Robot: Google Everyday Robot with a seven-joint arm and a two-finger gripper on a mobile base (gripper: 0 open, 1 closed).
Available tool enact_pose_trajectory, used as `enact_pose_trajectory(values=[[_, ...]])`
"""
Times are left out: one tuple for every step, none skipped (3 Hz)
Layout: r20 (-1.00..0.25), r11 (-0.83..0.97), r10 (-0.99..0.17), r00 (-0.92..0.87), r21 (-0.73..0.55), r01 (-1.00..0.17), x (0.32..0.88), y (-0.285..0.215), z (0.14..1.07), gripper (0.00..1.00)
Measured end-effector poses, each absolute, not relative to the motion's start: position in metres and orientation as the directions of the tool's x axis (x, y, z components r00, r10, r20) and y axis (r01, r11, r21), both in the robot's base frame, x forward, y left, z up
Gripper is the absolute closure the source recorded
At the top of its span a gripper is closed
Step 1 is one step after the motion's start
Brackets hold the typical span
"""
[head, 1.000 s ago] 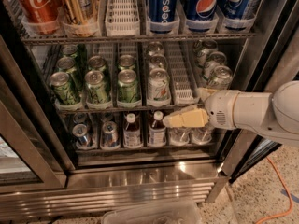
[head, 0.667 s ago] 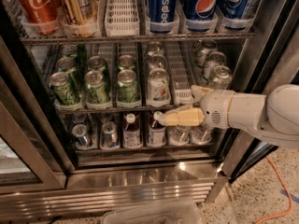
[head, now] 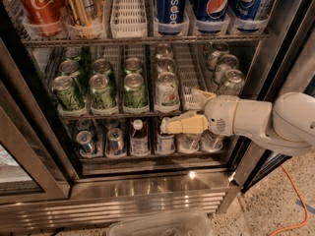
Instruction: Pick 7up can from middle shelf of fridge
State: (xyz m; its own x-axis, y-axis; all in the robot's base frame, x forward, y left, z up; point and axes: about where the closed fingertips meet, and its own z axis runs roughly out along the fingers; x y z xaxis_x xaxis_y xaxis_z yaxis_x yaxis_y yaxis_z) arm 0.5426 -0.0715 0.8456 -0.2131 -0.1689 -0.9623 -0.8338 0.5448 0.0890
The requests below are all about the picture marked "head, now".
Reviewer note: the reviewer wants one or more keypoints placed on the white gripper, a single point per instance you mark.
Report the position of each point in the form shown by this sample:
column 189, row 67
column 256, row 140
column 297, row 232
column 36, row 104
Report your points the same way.
column 219, row 114

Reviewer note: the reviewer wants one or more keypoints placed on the white 7up can front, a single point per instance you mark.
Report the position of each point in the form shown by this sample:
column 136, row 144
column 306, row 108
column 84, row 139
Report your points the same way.
column 167, row 89

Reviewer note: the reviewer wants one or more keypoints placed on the white 7up can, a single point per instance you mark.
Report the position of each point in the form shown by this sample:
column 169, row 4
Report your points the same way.
column 167, row 89
column 163, row 50
column 166, row 64

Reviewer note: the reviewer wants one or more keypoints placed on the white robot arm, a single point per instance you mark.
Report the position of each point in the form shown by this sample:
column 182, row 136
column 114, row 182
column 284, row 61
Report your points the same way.
column 285, row 126

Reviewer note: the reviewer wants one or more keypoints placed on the white can front right column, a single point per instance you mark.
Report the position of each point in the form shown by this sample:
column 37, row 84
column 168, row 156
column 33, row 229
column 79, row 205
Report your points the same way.
column 231, row 83

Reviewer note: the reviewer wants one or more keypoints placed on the white can column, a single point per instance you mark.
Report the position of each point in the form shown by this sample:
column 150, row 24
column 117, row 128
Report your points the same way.
column 226, row 62
column 231, row 83
column 213, row 51

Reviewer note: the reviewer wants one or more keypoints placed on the empty white middle-shelf tray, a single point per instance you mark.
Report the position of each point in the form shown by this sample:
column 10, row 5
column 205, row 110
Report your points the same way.
column 190, row 75

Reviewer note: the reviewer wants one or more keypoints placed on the white can middle right column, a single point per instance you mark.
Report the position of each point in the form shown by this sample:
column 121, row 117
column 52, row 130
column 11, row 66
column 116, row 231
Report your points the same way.
column 226, row 62

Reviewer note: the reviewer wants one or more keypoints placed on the green can column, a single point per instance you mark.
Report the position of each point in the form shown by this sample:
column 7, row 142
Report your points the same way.
column 133, row 65
column 135, row 95
column 103, row 66
column 102, row 92

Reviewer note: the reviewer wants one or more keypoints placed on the white can back right column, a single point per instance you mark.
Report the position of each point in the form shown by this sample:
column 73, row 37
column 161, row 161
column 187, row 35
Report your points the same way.
column 213, row 51

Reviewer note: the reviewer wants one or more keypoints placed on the white 7up can back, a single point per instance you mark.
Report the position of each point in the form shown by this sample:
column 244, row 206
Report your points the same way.
column 163, row 50

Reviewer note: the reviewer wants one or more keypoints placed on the middle blue Pepsi can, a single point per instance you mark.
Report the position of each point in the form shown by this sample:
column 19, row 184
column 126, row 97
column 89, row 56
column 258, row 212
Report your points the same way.
column 208, row 12

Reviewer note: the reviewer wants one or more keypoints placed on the left blue Pepsi can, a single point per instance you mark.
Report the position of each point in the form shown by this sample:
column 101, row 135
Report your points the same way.
column 170, row 14

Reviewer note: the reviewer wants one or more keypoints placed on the silver-blue can back left bottom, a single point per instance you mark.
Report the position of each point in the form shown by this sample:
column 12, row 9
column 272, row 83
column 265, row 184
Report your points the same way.
column 85, row 125

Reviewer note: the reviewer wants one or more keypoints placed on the silver-blue can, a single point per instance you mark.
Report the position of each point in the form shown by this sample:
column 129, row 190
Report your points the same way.
column 85, row 125
column 86, row 142

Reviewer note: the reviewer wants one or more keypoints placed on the stainless steel fridge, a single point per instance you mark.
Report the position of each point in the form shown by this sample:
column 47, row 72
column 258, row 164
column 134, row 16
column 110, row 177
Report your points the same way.
column 46, row 182

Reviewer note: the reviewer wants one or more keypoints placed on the silver-blue can front left bottom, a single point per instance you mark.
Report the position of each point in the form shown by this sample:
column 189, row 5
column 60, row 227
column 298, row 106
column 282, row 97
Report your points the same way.
column 86, row 142

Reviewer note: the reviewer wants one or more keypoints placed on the green can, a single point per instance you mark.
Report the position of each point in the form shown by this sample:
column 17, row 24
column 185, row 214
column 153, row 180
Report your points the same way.
column 73, row 69
column 74, row 53
column 67, row 93

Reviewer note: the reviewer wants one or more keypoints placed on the green can front left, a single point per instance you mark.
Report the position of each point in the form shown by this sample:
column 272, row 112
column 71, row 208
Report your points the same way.
column 67, row 93

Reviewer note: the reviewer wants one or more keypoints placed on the green can left back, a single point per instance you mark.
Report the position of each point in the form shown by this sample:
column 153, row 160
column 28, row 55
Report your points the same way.
column 74, row 53

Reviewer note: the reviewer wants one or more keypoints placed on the gold soda can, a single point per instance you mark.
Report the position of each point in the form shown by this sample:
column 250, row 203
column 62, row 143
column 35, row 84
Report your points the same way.
column 85, row 17

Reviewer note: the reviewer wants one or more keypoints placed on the red Coca-Cola can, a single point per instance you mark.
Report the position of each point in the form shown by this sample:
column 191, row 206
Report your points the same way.
column 44, row 16

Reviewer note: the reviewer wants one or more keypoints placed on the clear water bottle left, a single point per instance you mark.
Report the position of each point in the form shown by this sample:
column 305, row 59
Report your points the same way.
column 189, row 143

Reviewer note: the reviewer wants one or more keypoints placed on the clear water bottle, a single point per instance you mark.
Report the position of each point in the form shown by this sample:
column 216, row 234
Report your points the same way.
column 189, row 143
column 211, row 142

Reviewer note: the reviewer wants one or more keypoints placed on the clear water bottle right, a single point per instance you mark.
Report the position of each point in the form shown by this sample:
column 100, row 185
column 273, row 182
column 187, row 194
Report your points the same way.
column 211, row 142

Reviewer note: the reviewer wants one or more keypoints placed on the dark drink bottle right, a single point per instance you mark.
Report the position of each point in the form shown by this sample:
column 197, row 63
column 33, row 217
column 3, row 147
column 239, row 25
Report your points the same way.
column 164, row 142

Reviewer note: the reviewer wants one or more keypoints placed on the dark drink bottle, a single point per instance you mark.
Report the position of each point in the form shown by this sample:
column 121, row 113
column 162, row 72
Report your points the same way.
column 164, row 142
column 139, row 138

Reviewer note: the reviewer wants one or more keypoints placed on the dark drink bottle left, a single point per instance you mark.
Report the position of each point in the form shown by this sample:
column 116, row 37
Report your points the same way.
column 139, row 138

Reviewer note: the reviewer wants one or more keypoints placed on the clear plastic bin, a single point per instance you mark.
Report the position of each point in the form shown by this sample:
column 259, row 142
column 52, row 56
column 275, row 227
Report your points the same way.
column 191, row 222

